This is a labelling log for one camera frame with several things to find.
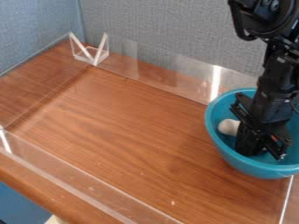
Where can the clear acrylic barrier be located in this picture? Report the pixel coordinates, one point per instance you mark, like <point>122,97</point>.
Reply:
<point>104,144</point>

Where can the white toy mushroom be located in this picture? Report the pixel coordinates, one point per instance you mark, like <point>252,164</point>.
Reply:
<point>228,127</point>

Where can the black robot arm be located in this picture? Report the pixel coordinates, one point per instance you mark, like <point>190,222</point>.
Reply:
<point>270,20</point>

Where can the blue plastic bowl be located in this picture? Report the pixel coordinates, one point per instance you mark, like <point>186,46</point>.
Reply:
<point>260,166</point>

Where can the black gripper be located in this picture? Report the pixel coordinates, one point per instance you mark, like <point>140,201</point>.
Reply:
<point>263,115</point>

